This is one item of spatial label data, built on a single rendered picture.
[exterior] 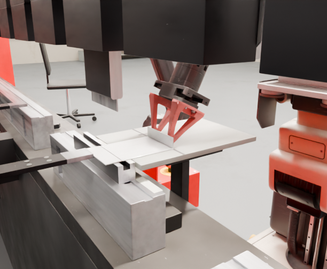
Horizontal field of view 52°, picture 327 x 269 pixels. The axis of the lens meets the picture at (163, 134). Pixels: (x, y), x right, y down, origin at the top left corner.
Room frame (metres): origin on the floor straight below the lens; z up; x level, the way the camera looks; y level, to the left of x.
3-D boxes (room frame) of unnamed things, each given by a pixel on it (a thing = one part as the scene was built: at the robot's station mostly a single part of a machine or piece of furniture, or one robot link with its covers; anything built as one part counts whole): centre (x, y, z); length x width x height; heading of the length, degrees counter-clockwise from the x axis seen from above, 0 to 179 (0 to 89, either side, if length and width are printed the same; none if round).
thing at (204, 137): (0.63, -0.02, 1.00); 0.26 x 0.18 x 0.01; 124
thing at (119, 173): (0.57, 0.11, 0.99); 0.20 x 0.03 x 0.03; 34
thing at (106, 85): (0.55, 0.10, 1.13); 0.10 x 0.02 x 0.10; 34
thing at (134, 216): (0.60, 0.13, 0.92); 0.39 x 0.06 x 0.10; 34
